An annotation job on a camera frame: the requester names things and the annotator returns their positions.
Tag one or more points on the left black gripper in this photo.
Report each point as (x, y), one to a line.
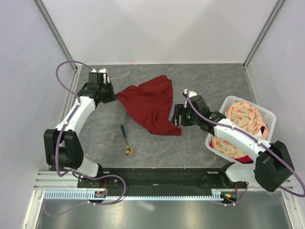
(113, 97)

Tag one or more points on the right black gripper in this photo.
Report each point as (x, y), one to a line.
(179, 109)

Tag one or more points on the dark red cloth napkin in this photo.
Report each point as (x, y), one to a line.
(149, 105)

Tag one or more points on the teal handled gold spoon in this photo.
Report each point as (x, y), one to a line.
(129, 151)

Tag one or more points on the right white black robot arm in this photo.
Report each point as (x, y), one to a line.
(272, 164)

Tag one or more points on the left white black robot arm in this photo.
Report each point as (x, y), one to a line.
(63, 149)

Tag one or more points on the floral peach cloth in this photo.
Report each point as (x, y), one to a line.
(247, 117)

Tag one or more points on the red cloth in basket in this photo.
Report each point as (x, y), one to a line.
(244, 160)

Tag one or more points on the white plastic laundry basket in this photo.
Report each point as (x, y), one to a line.
(269, 119)

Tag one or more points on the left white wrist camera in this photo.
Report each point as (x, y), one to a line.
(104, 70)

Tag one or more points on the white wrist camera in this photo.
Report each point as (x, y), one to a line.
(104, 70)
(189, 93)

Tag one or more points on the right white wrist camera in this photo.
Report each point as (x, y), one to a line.
(189, 93)

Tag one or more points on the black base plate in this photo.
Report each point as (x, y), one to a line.
(162, 181)

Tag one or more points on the left aluminium frame post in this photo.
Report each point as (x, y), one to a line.
(53, 29)

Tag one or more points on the aluminium frame post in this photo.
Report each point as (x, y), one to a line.
(263, 32)
(53, 29)

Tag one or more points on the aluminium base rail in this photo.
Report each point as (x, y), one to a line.
(46, 180)

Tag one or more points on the grey slotted cable duct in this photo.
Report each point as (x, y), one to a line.
(96, 195)

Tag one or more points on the right aluminium frame post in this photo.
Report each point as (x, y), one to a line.
(263, 32)

